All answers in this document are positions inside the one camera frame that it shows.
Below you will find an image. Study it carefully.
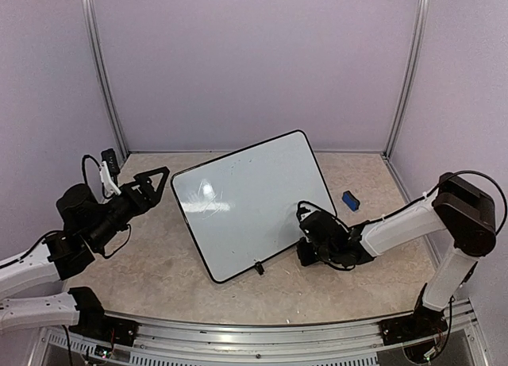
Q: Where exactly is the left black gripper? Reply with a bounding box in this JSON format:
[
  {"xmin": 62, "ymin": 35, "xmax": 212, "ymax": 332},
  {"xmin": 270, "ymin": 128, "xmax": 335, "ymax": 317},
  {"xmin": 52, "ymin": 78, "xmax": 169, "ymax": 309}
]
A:
[{"xmin": 88, "ymin": 166, "xmax": 168, "ymax": 250}]

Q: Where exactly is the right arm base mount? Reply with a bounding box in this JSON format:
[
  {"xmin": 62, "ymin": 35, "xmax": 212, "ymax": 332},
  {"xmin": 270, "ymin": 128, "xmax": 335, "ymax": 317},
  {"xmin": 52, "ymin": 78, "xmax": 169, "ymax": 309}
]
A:
[{"xmin": 379, "ymin": 312, "xmax": 448, "ymax": 346}]

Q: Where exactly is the front aluminium rail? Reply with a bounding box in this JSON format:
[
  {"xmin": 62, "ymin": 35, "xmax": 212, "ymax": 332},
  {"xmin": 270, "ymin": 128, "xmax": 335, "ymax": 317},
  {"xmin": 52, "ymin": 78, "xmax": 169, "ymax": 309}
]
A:
[{"xmin": 39, "ymin": 314, "xmax": 489, "ymax": 366}]

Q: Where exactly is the right aluminium corner post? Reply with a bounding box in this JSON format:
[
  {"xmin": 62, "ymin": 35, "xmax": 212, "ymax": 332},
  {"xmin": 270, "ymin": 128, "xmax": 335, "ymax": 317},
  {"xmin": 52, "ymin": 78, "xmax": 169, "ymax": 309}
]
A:
[{"xmin": 383, "ymin": 0, "xmax": 430, "ymax": 161}]

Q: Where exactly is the small whiteboard with wire stand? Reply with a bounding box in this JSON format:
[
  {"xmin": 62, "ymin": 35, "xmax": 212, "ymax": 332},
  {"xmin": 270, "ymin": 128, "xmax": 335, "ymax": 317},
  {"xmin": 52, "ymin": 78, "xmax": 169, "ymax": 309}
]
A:
[{"xmin": 171, "ymin": 130, "xmax": 337, "ymax": 283}]

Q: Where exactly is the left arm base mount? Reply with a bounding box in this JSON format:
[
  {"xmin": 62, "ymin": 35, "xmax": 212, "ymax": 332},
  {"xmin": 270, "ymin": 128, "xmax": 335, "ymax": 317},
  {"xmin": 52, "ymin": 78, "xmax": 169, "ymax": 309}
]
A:
[{"xmin": 69, "ymin": 312, "xmax": 139, "ymax": 347}]

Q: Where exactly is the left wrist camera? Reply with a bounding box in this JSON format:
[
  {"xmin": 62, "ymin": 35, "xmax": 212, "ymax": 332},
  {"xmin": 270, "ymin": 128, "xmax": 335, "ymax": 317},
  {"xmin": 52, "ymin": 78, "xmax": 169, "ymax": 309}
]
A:
[{"xmin": 99, "ymin": 148, "xmax": 121, "ymax": 199}]

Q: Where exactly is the left aluminium corner post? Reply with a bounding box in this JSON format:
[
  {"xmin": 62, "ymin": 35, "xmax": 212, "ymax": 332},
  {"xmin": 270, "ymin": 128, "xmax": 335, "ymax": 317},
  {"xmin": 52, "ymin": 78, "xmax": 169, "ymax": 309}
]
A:
[{"xmin": 81, "ymin": 0, "xmax": 130, "ymax": 162}]

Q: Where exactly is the aluminium corner post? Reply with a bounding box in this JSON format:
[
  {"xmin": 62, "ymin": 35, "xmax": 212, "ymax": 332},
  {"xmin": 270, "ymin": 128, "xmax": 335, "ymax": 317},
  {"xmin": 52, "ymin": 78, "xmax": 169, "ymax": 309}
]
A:
[
  {"xmin": 81, "ymin": 0, "xmax": 130, "ymax": 162},
  {"xmin": 383, "ymin": 0, "xmax": 430, "ymax": 161}
]

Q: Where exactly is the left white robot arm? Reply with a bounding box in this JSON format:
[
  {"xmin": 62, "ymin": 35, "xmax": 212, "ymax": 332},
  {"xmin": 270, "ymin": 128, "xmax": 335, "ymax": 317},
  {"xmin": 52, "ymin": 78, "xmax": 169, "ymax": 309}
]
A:
[{"xmin": 1, "ymin": 161, "xmax": 170, "ymax": 339}]

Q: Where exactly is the black whiteboard eraser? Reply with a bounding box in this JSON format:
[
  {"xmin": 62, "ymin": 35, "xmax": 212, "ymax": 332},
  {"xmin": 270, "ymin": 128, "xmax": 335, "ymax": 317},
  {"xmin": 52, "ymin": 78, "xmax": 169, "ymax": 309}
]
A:
[{"xmin": 341, "ymin": 190, "xmax": 360, "ymax": 212}]

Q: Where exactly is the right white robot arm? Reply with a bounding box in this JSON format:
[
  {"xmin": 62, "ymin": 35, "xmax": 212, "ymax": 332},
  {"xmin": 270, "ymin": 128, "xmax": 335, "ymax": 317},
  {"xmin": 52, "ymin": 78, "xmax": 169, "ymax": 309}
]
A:
[{"xmin": 296, "ymin": 170, "xmax": 507, "ymax": 337}]

